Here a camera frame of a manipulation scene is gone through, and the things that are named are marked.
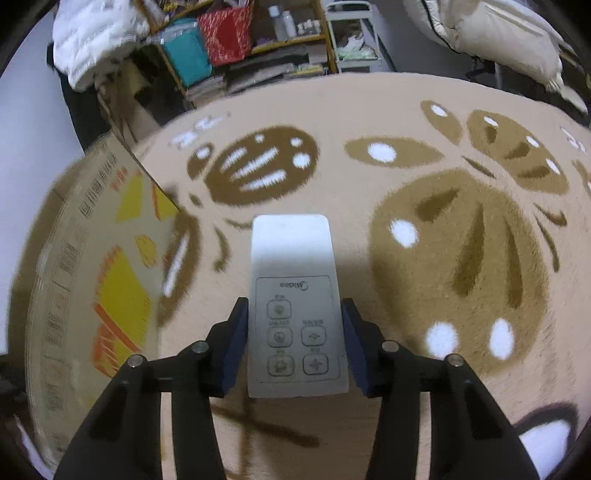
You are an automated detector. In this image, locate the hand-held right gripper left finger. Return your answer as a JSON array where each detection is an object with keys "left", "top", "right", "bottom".
[{"left": 53, "top": 296, "right": 250, "bottom": 480}]

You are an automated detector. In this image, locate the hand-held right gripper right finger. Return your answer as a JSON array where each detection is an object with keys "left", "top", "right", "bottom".
[{"left": 339, "top": 298, "right": 541, "bottom": 480}]

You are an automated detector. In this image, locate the white remote control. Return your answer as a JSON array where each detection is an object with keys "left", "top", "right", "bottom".
[{"left": 248, "top": 213, "right": 350, "bottom": 399}]

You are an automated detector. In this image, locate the brown cardboard box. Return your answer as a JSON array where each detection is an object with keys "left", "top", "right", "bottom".
[{"left": 21, "top": 131, "right": 184, "bottom": 468}]

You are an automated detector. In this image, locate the beige patterned carpet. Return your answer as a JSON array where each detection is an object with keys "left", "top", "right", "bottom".
[{"left": 134, "top": 71, "right": 591, "bottom": 480}]

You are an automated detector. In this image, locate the yellow wooden bookshelf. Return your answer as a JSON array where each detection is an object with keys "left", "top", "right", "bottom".
[{"left": 139, "top": 0, "right": 341, "bottom": 101}]

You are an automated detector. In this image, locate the teal storage bag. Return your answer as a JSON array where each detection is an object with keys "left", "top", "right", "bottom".
[{"left": 161, "top": 17, "right": 214, "bottom": 88}]

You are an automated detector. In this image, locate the white trolley cart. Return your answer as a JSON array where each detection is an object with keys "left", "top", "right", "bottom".
[{"left": 323, "top": 0, "right": 399, "bottom": 75}]

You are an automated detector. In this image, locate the red patterned bag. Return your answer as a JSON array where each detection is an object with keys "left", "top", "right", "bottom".
[{"left": 198, "top": 4, "right": 256, "bottom": 68}]

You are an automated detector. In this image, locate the white down jacket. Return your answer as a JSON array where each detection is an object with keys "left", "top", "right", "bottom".
[{"left": 52, "top": 0, "right": 151, "bottom": 92}]

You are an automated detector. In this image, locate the cream padded jacket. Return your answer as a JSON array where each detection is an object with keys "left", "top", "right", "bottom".
[{"left": 402, "top": 0, "right": 590, "bottom": 114}]

